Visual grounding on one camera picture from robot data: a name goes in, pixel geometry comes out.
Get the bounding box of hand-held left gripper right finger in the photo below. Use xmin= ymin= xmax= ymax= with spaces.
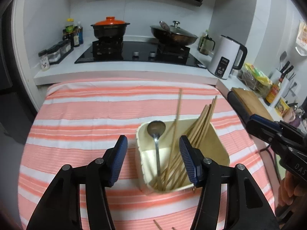
xmin=179 ymin=135 xmax=280 ymax=230

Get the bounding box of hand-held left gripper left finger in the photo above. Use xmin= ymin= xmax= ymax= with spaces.
xmin=26 ymin=135 xmax=129 ymax=230

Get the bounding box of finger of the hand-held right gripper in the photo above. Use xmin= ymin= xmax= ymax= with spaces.
xmin=249 ymin=115 xmax=282 ymax=129
xmin=247 ymin=121 xmax=281 ymax=147

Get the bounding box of cream plastic utensil holder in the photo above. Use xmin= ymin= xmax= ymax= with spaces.
xmin=135 ymin=119 xmax=230 ymax=194

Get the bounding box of bunch of wooden chopsticks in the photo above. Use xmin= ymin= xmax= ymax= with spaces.
xmin=153 ymin=95 xmax=219 ymax=194

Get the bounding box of large steel spoon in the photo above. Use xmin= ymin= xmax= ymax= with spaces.
xmin=147 ymin=120 xmax=166 ymax=176

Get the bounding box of person's right hand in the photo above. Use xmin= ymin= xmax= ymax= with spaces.
xmin=278 ymin=172 xmax=299 ymax=208

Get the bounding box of yellow cup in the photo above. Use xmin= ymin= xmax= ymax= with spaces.
xmin=275 ymin=98 xmax=290 ymax=115

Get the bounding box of wooden cutting board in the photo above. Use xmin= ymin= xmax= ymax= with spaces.
xmin=231 ymin=87 xmax=274 ymax=125

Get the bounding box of red label sauce bottle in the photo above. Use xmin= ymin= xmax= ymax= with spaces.
xmin=264 ymin=77 xmax=283 ymax=106

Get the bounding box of purple cup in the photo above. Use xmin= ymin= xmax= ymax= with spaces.
xmin=291 ymin=109 xmax=305 ymax=127

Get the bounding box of white knife holder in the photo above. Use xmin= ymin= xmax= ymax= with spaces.
xmin=270 ymin=68 xmax=296 ymax=99

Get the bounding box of pink white striped tablecloth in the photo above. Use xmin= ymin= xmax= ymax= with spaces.
xmin=18 ymin=78 xmax=275 ymax=230

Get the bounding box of dark kitchen spatula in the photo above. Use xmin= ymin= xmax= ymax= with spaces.
xmin=278 ymin=51 xmax=288 ymax=70

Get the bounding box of white electric kettle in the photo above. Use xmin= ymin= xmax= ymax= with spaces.
xmin=207 ymin=35 xmax=248 ymax=80

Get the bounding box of hanging printed paper bag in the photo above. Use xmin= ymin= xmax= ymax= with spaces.
xmin=295 ymin=19 xmax=307 ymax=57

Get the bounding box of glass pitcher with dark lid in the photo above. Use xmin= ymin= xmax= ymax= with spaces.
xmin=198 ymin=29 xmax=216 ymax=55

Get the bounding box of dark wok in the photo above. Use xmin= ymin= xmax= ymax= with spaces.
xmin=151 ymin=26 xmax=199 ymax=47

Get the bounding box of black glass gas cooktop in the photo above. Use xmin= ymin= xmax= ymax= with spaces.
xmin=74 ymin=40 xmax=207 ymax=69

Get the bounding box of glass wok lid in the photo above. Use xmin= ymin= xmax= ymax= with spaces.
xmin=151 ymin=21 xmax=198 ymax=40

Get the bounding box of black clay pot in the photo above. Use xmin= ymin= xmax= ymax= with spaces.
xmin=92 ymin=24 xmax=130 ymax=40

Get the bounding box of brown bottle white label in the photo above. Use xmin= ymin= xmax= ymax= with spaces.
xmin=73 ymin=26 xmax=80 ymax=47

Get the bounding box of blue label bottle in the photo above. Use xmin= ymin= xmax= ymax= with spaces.
xmin=77 ymin=21 xmax=84 ymax=45

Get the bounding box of steel ladle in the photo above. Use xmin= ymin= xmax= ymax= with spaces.
xmin=159 ymin=21 xmax=171 ymax=35

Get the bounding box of orange pot lid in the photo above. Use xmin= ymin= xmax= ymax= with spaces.
xmin=91 ymin=17 xmax=130 ymax=27

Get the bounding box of yellow cap bottle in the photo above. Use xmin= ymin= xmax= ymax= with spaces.
xmin=66 ymin=18 xmax=75 ymax=41

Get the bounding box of white wall socket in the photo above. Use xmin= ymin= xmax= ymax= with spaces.
xmin=289 ymin=81 xmax=301 ymax=94

